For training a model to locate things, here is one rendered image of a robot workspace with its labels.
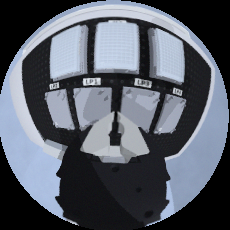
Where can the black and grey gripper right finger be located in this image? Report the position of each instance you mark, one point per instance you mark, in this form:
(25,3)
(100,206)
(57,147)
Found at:
(135,142)

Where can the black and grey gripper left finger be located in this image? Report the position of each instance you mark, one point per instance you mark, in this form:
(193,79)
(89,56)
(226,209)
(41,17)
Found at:
(94,140)

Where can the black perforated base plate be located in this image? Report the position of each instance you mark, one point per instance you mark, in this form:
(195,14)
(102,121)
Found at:
(195,89)

